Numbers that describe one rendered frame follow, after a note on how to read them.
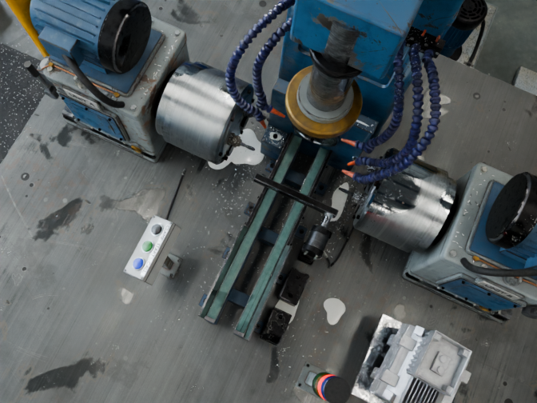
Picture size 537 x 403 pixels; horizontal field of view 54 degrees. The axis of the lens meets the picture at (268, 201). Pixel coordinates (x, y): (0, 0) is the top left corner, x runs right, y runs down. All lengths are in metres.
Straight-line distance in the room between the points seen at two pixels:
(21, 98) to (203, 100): 1.61
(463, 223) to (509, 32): 1.96
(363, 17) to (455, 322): 1.12
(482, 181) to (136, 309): 1.05
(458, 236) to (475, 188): 0.14
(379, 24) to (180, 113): 0.69
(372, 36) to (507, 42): 2.32
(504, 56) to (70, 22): 2.36
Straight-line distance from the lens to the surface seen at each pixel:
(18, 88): 2.95
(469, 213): 1.45
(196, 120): 1.43
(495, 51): 3.17
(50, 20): 1.43
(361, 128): 1.46
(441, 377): 1.43
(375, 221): 1.43
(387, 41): 0.95
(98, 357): 1.70
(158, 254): 1.42
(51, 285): 1.76
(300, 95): 1.23
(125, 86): 1.47
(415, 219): 1.42
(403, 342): 1.44
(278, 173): 1.62
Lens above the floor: 2.45
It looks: 75 degrees down
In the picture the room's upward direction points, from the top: 11 degrees clockwise
